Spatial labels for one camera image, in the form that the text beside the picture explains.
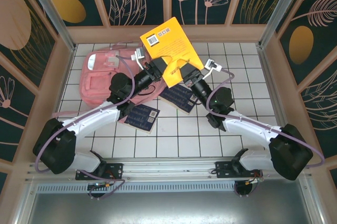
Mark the grey metal base plate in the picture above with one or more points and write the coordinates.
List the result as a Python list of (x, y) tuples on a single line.
[(168, 208)]

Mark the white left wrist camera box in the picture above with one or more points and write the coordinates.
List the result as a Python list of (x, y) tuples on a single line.
[(138, 54)]

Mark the aluminium frame post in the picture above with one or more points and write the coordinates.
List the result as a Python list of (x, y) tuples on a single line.
[(52, 15), (284, 11)]

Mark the pink backpack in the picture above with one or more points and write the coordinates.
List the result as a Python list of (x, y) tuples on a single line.
[(97, 87)]

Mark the pink fern leaves wall panel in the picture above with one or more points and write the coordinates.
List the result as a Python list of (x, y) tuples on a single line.
[(321, 108)]

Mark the aluminium side rail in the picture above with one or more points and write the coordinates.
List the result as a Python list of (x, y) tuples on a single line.
[(275, 90)]

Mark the yellow book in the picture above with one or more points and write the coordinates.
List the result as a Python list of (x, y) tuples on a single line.
[(171, 42)]

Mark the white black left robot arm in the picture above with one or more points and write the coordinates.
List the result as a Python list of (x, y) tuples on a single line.
[(89, 121)]

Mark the aluminium mounting rail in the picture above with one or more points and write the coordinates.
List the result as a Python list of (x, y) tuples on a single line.
[(168, 167)]

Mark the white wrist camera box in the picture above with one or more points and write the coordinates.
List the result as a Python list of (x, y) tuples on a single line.
[(138, 54), (213, 65)]

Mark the dark blue book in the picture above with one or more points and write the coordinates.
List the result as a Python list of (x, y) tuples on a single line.
[(142, 118), (176, 97)]

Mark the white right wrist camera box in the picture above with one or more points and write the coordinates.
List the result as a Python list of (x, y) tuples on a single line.
[(213, 65)]

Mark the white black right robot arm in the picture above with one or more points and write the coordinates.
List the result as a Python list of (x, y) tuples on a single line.
[(250, 129)]

